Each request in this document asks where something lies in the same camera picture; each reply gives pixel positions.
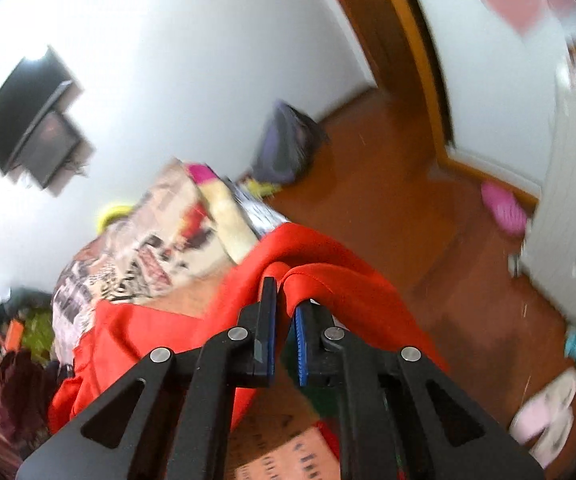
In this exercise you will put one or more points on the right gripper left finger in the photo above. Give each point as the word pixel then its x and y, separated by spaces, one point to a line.
pixel 169 416

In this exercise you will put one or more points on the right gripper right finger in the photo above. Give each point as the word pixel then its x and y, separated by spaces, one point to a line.
pixel 400 416

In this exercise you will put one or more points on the red hooded jacket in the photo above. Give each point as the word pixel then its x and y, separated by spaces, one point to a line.
pixel 305 265

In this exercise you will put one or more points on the maroon garment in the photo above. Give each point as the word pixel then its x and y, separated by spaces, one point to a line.
pixel 26 391

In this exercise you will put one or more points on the pink white plush slippers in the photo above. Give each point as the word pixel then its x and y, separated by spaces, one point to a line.
pixel 548 418

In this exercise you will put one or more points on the newspaper print bed sheet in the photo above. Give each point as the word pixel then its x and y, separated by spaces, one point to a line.
pixel 146 281

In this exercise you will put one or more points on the yellow round object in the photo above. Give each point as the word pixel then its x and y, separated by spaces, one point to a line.
pixel 110 215

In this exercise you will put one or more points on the pink slipper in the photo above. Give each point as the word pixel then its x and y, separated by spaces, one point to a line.
pixel 508 214

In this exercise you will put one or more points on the wall mounted black television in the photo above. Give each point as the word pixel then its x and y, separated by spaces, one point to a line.
pixel 25 97

